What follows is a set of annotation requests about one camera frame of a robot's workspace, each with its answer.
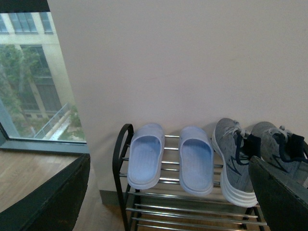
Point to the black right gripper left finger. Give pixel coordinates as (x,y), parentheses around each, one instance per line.
(53,206)

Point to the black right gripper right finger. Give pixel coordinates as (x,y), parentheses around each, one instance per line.
(283,201)

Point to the grey knit sneaker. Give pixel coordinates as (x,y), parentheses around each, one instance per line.
(283,150)
(236,146)

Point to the light blue slide slipper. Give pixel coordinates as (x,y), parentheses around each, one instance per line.
(145,156)
(196,161)

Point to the black metal shoe rack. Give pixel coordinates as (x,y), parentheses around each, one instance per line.
(167,207)

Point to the window frame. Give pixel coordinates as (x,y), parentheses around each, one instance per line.
(37,108)

